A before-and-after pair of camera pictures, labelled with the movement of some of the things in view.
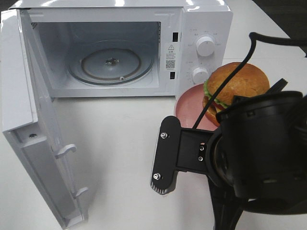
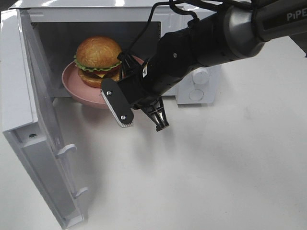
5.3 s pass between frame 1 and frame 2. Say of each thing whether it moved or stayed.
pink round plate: moved
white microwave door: stayed
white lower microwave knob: stayed
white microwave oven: stayed
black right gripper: moved
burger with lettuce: moved
